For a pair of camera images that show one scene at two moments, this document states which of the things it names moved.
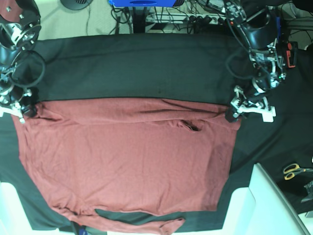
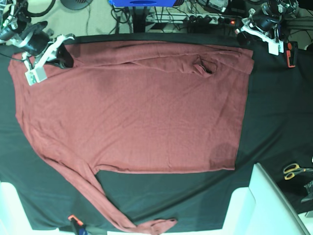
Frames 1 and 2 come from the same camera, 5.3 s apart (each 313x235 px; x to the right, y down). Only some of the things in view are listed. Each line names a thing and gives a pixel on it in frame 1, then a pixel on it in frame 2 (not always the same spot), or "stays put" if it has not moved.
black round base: x=76 y=5 stays put
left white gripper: x=27 y=110 to x=38 y=72
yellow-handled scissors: x=290 y=171 stays put
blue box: x=143 y=3 stays put
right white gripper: x=232 y=115 to x=276 y=46
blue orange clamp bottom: x=82 y=230 stays put
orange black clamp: x=292 y=54 stays put
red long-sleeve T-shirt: x=134 y=156 to x=127 y=107
